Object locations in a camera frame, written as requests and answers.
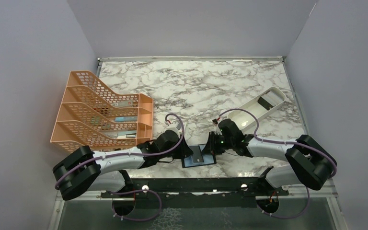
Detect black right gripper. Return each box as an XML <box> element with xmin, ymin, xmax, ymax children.
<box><xmin>201</xmin><ymin>131</ymin><xmax>234</xmax><ymax>155</ymax></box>

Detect black card holder wallet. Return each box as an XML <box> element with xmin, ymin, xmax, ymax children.
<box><xmin>181</xmin><ymin>144</ymin><xmax>217</xmax><ymax>168</ymax></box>

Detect black VIP card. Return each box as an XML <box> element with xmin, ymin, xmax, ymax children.
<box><xmin>192</xmin><ymin>148</ymin><xmax>204</xmax><ymax>163</ymax></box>

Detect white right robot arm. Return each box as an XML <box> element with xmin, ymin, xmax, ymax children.
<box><xmin>201</xmin><ymin>119</ymin><xmax>337</xmax><ymax>195</ymax></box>

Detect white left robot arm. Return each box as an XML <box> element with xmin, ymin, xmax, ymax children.
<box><xmin>53</xmin><ymin>130</ymin><xmax>193</xmax><ymax>200</ymax></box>

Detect black card in tray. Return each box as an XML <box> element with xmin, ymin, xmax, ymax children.
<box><xmin>257</xmin><ymin>97</ymin><xmax>274</xmax><ymax>111</ymax></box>

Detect white plastic tray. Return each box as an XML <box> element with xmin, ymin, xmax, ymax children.
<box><xmin>227</xmin><ymin>87</ymin><xmax>287</xmax><ymax>131</ymax></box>

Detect blue box in rack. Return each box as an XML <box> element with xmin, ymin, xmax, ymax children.
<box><xmin>114</xmin><ymin>116</ymin><xmax>138</xmax><ymax>122</ymax></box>

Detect grey box in rack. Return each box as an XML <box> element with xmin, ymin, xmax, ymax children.
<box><xmin>111</xmin><ymin>100</ymin><xmax>135</xmax><ymax>108</ymax></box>

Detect orange file organizer rack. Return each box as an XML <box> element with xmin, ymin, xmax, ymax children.
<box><xmin>50</xmin><ymin>70</ymin><xmax>154</xmax><ymax>153</ymax></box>

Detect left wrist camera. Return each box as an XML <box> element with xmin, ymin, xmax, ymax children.
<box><xmin>167</xmin><ymin>123</ymin><xmax>182</xmax><ymax>136</ymax></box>

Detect black mounting rail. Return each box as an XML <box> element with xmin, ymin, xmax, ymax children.
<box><xmin>101</xmin><ymin>177</ymin><xmax>288</xmax><ymax>209</ymax></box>

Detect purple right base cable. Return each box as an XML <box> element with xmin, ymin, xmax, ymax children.
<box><xmin>256</xmin><ymin>187</ymin><xmax>311</xmax><ymax>220</ymax></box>

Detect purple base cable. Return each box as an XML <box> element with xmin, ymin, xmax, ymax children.
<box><xmin>111</xmin><ymin>189</ymin><xmax>163</xmax><ymax>222</ymax></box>
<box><xmin>256</xmin><ymin>187</ymin><xmax>311</xmax><ymax>220</ymax></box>

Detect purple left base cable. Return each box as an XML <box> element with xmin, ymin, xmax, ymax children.
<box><xmin>111</xmin><ymin>189</ymin><xmax>163</xmax><ymax>222</ymax></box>

